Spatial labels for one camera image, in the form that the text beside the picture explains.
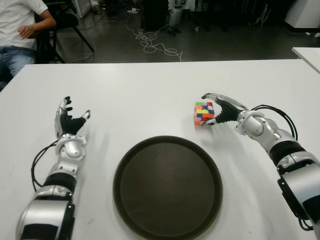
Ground black right elbow cable bundle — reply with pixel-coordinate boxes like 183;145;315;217
295;214;315;231

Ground black floor cabinet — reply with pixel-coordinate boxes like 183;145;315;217
142;0;171;31

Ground tangled white floor cable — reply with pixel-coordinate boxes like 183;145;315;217
125;17;184;62

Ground black office chair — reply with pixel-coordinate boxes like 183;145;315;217
33;0;96;64

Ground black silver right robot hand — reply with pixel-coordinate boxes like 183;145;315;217
201;92;250;129

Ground dark brown round plate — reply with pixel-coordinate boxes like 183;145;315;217
112;135;223;240

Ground multicolour Rubik's cube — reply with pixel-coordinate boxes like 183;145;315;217
193;101;216;128

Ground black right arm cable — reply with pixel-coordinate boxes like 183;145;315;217
250;104;299;141

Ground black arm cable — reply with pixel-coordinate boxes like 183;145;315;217
31;139;61;192
250;104;299;141

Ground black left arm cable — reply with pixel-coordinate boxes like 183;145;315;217
31;139;61;192

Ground white cabinet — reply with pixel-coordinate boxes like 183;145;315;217
284;0;320;33

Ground silver standing robot legs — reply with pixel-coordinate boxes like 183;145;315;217
167;0;185;36

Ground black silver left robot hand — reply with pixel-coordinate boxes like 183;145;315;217
54;96;92;138

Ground white side table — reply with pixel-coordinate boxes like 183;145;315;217
291;46;320;75

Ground person in white shirt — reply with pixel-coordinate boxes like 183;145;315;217
0;0;57;77

